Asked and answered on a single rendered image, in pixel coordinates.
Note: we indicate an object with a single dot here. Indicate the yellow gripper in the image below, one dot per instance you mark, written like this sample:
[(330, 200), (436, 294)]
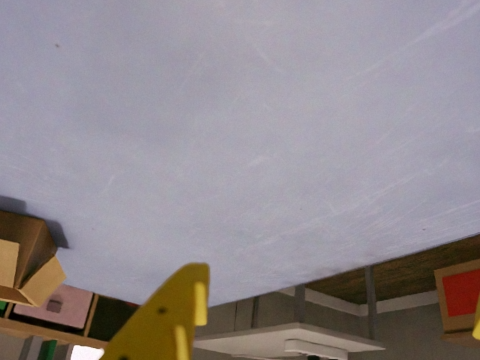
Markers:
[(163, 328)]

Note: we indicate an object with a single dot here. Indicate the cardboard box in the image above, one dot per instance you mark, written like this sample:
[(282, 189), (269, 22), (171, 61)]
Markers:
[(22, 268)]

